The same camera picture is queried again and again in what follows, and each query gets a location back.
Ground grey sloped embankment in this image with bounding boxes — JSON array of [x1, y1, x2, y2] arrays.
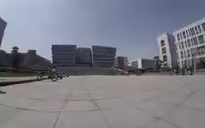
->
[[55, 65, 120, 76]]

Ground white building with windows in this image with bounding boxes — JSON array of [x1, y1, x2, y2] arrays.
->
[[156, 14, 205, 72]]

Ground grey striped block building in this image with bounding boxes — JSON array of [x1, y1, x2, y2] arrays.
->
[[91, 44, 117, 68], [51, 44, 78, 66]]

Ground grey paved plaza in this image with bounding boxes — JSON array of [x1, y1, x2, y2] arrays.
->
[[0, 73, 205, 128]]

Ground grass strip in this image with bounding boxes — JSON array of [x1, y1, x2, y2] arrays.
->
[[0, 70, 41, 80]]

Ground low dark building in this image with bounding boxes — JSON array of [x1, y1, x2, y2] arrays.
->
[[0, 46, 54, 70]]

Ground bicycle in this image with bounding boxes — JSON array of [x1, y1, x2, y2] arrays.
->
[[36, 67, 60, 82]]

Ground grey glass block building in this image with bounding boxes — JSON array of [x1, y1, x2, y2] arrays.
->
[[75, 47, 93, 66]]

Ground dark kerb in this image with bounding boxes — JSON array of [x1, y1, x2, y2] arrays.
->
[[0, 77, 39, 88]]

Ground small grey building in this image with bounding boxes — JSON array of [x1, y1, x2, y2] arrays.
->
[[138, 57, 157, 70], [116, 55, 129, 70]]

